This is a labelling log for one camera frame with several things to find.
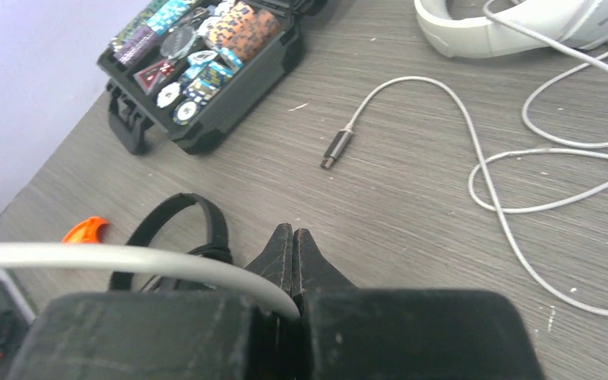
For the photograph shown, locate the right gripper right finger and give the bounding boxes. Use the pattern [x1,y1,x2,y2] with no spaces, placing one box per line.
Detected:
[293,229,545,379]

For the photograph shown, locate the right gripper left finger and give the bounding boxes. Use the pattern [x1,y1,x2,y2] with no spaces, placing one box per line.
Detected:
[5,223,295,380]

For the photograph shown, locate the black wired headphones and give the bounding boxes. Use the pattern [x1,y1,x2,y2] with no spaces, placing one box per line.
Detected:
[108,192,234,292]

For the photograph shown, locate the white grey headphones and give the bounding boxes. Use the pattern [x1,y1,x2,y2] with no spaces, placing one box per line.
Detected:
[0,243,301,321]

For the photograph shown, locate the white headphones at back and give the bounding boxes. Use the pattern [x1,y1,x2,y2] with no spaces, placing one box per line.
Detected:
[319,0,608,320]

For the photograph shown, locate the orange curved plastic piece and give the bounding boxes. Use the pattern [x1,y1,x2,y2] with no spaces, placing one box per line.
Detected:
[62,216,109,244]

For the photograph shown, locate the black poker chip case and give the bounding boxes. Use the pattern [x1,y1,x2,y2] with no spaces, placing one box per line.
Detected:
[97,1,324,155]

